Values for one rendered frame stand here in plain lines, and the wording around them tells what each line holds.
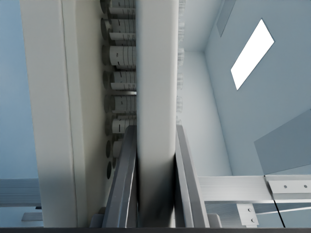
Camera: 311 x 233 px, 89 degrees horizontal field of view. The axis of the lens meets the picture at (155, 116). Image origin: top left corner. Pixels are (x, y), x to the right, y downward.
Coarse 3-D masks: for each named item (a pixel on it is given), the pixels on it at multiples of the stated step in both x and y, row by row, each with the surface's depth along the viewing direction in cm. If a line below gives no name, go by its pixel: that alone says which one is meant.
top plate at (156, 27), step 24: (144, 0) 7; (168, 0) 7; (144, 24) 7; (168, 24) 7; (144, 48) 7; (168, 48) 7; (144, 72) 7; (168, 72) 7; (144, 96) 8; (168, 96) 8; (144, 120) 8; (168, 120) 8; (144, 144) 8; (168, 144) 8; (144, 168) 8; (168, 168) 8; (144, 192) 8; (168, 192) 8; (144, 216) 8; (168, 216) 8
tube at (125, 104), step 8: (112, 96) 12; (120, 96) 12; (128, 96) 12; (136, 96) 12; (104, 104) 11; (112, 104) 11; (120, 104) 11; (128, 104) 11; (136, 104) 11; (176, 104) 11; (112, 112) 12; (120, 112) 12; (128, 112) 12; (136, 112) 12; (176, 112) 12
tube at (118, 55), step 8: (104, 48) 11; (112, 48) 11; (120, 48) 11; (128, 48) 11; (104, 56) 11; (112, 56) 11; (120, 56) 11; (128, 56) 11; (112, 64) 11; (120, 64) 11; (128, 64) 11
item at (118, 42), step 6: (108, 18) 12; (114, 18) 12; (120, 18) 12; (126, 18) 12; (132, 18) 12; (114, 42) 12; (120, 42) 12; (126, 42) 12; (132, 42) 12; (114, 66) 13; (120, 66) 13; (126, 66) 13; (132, 66) 13; (120, 90) 17; (126, 90) 17; (132, 90) 17; (120, 114) 15; (126, 114) 15; (132, 114) 15; (114, 138) 14; (120, 138) 14
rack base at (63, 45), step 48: (48, 0) 7; (96, 0) 10; (48, 48) 7; (96, 48) 10; (48, 96) 7; (96, 96) 10; (48, 144) 8; (96, 144) 10; (48, 192) 8; (96, 192) 10
